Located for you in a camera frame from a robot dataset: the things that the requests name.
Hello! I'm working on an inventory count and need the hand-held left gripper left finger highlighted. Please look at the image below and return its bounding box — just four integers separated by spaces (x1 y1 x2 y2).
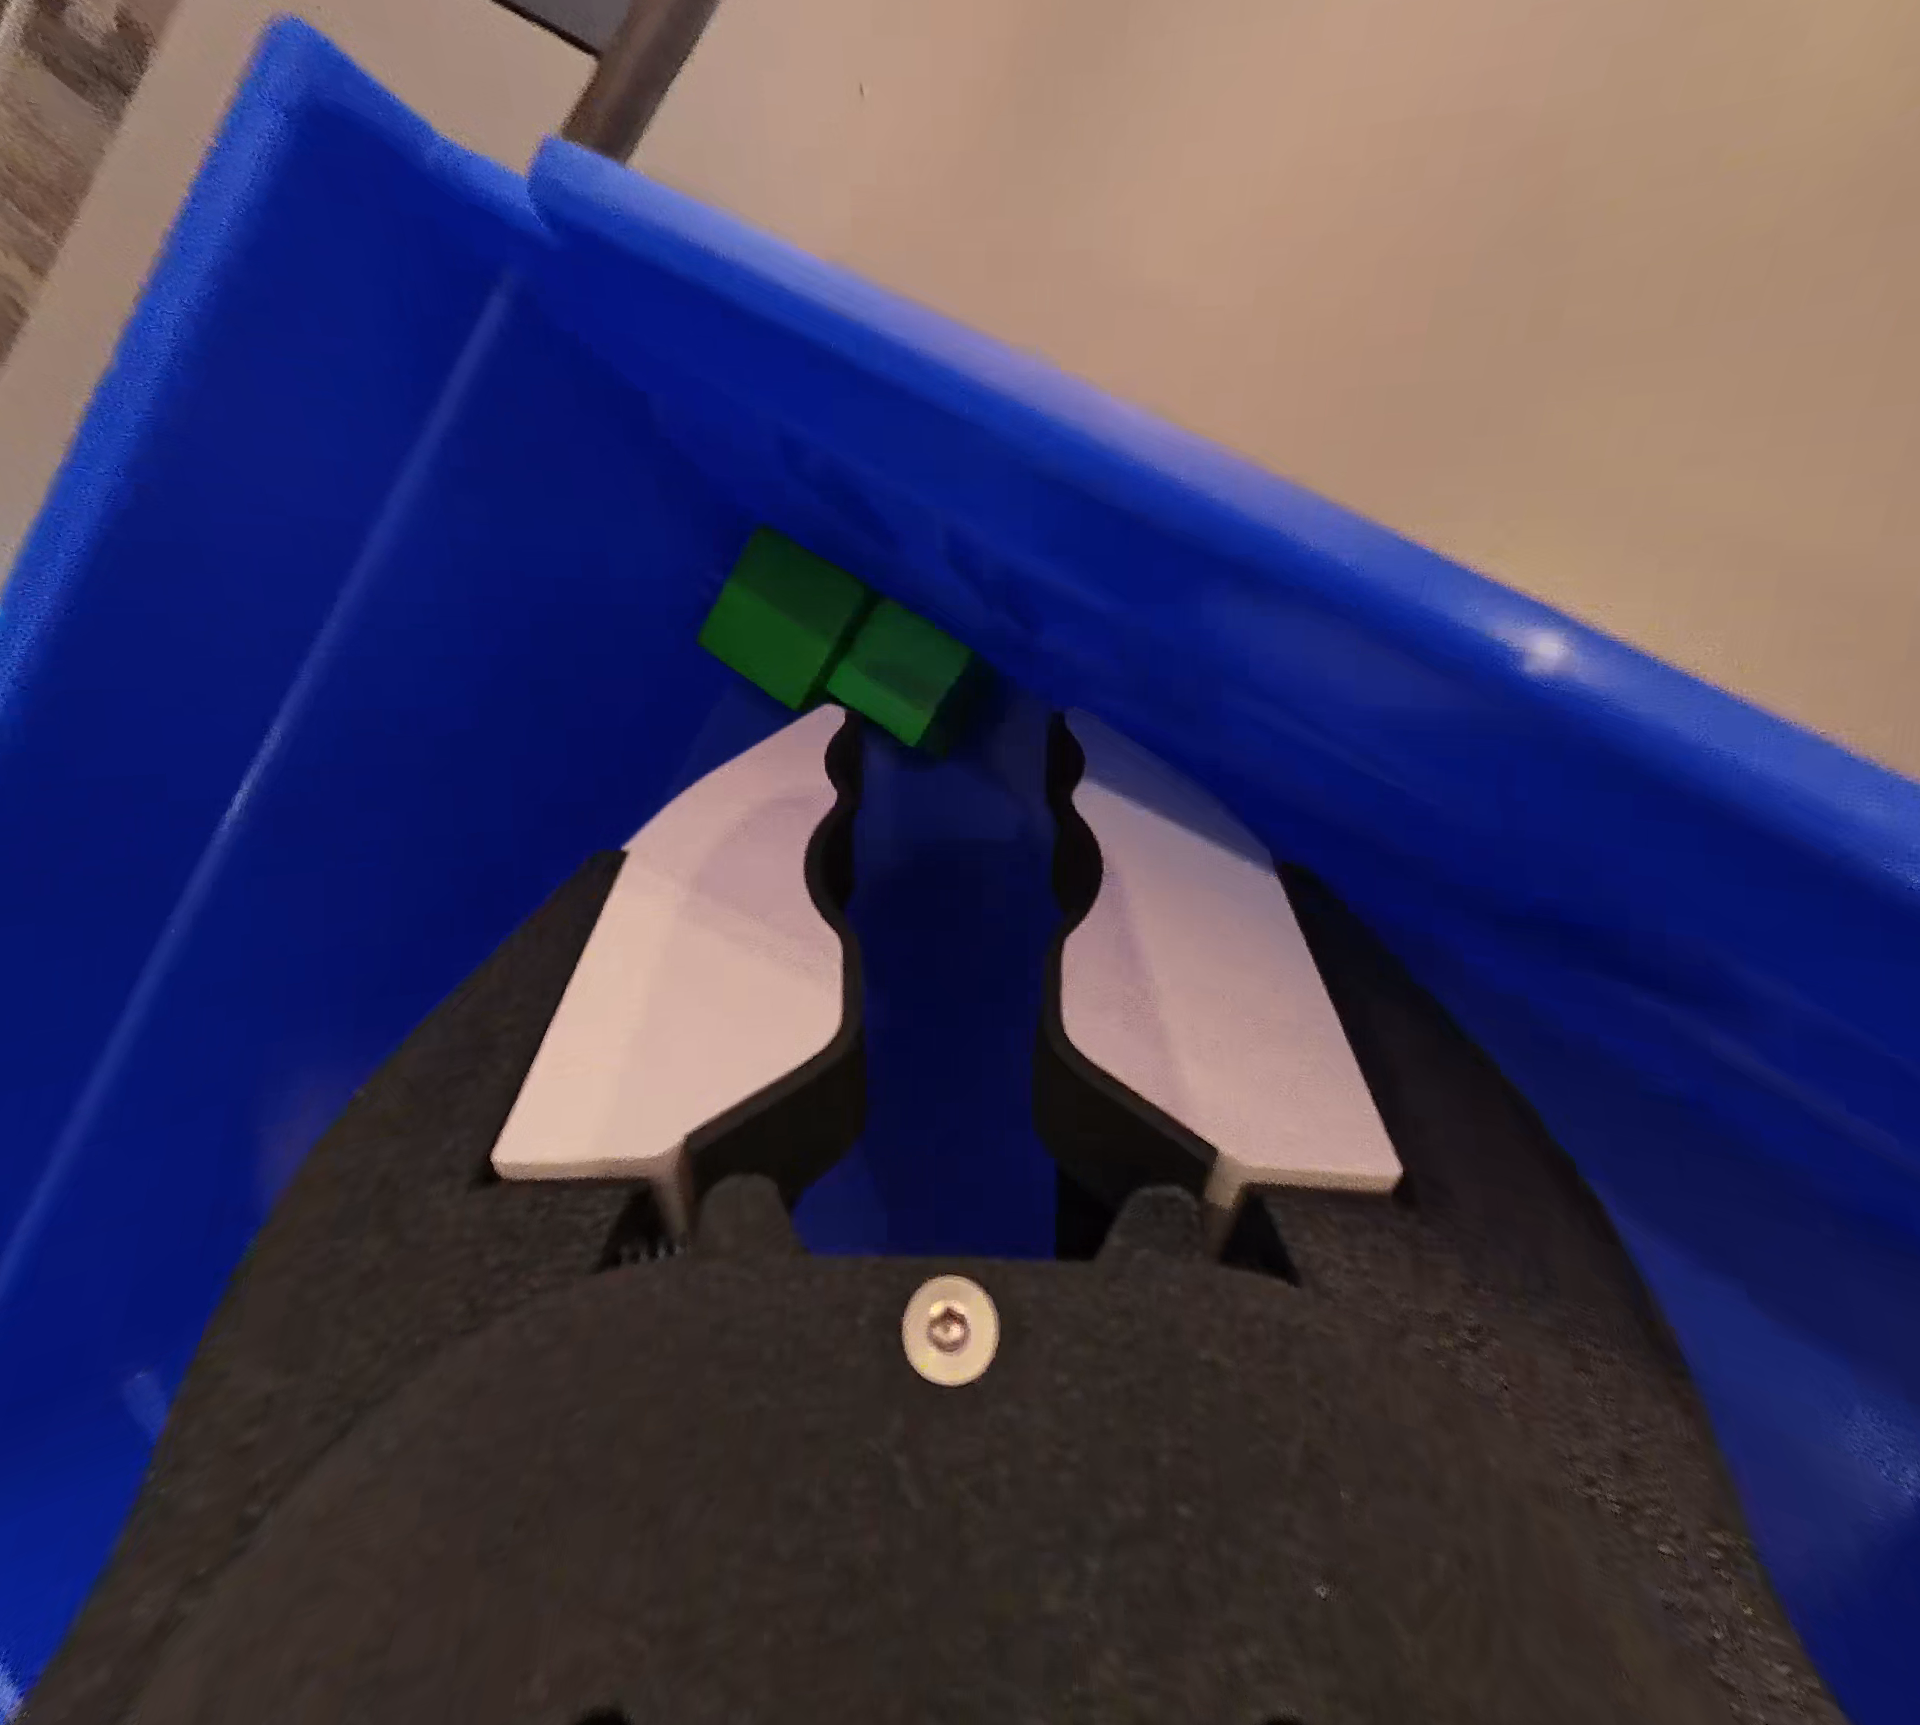
490 708 870 1254

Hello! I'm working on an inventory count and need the green wooden cube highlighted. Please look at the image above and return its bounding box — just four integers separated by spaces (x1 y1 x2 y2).
696 529 872 711
825 601 979 757

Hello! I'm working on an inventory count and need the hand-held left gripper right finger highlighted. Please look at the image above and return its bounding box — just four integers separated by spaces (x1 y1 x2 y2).
1035 708 1405 1254

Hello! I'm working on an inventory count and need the blue plastic bin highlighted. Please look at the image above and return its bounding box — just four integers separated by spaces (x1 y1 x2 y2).
0 13 1920 1725

